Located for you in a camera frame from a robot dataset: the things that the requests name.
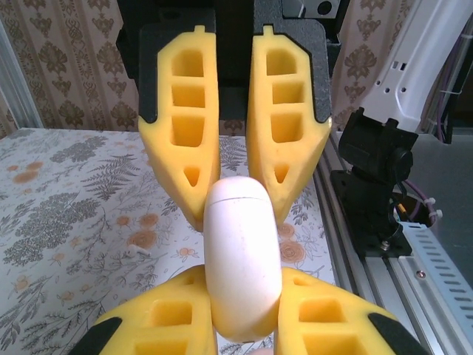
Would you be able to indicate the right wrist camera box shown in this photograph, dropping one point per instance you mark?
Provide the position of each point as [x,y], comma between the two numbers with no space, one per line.
[306,9]

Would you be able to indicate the aluminium frame post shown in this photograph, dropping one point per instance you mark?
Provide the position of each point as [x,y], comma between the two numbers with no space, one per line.
[18,92]

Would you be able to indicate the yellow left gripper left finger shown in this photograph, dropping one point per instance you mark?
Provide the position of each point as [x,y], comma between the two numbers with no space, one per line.
[148,325]

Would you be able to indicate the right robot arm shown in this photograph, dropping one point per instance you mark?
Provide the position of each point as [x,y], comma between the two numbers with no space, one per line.
[406,74]

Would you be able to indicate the white earbud charging case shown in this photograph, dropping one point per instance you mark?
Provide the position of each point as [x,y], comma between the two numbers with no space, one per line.
[242,259]

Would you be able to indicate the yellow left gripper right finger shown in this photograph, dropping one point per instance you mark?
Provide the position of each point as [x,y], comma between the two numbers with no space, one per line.
[332,325]

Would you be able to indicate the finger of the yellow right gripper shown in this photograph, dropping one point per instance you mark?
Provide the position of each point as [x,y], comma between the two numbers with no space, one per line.
[162,148]
[312,148]

